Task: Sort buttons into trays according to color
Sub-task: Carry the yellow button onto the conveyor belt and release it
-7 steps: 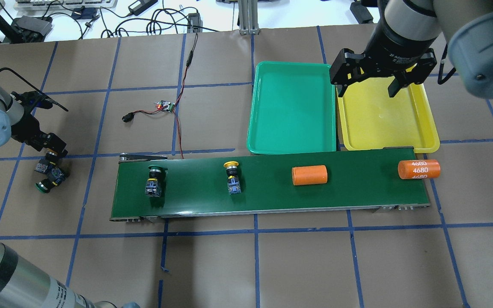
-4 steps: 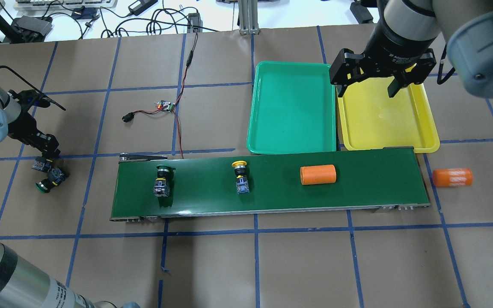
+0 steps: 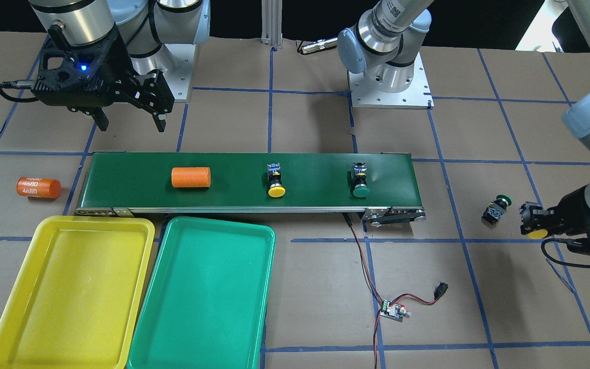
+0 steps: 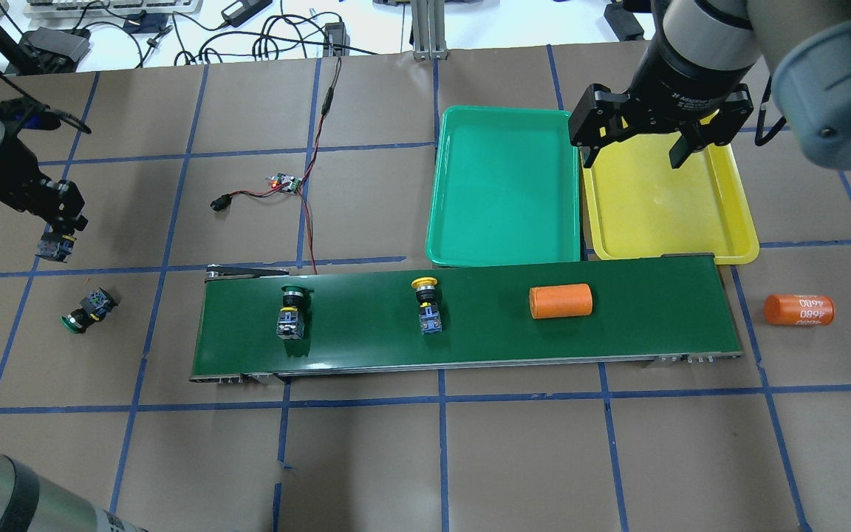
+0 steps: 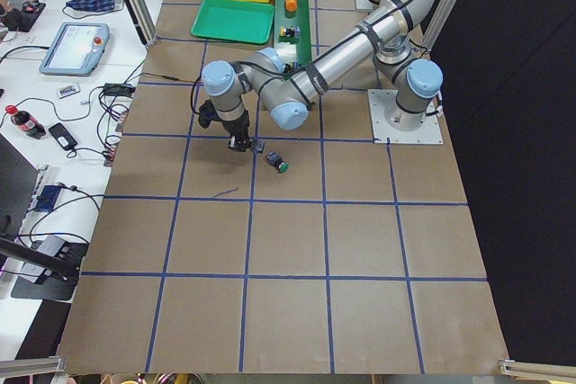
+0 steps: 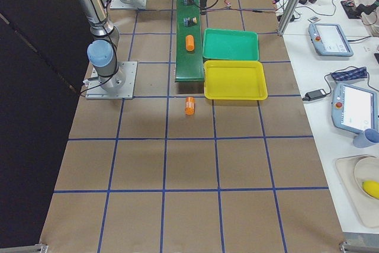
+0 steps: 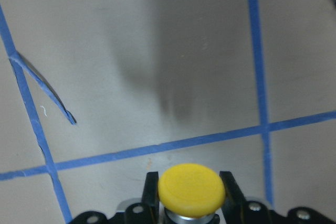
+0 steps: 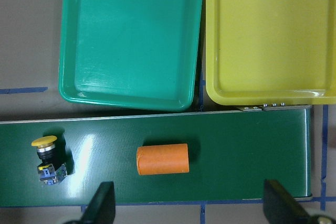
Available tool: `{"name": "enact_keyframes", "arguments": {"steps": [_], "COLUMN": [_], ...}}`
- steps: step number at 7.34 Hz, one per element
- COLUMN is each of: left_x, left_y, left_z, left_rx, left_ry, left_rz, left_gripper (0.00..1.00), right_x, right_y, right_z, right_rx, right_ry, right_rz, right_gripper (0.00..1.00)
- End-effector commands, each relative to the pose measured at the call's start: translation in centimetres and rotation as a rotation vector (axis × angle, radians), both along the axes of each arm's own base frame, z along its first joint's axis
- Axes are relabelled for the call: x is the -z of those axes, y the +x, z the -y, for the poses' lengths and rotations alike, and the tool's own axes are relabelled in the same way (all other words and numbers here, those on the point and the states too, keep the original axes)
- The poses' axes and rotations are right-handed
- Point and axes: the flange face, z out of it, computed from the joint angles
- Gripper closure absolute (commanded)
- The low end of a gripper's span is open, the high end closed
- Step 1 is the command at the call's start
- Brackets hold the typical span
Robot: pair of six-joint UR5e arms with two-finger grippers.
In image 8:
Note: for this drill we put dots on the green conveyor belt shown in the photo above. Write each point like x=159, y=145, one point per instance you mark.
x=231, y=154

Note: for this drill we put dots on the yellow push button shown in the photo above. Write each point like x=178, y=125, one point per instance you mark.
x=52, y=169

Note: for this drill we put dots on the yellow plastic tray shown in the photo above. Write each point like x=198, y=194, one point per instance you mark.
x=270, y=51

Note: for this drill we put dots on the plain orange cylinder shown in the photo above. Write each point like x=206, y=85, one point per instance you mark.
x=162, y=159

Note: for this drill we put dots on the green plastic tray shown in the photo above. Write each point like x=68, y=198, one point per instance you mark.
x=136, y=54

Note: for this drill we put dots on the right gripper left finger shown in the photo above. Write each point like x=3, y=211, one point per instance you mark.
x=101, y=208

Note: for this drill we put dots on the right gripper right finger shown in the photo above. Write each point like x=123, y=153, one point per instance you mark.
x=281, y=207

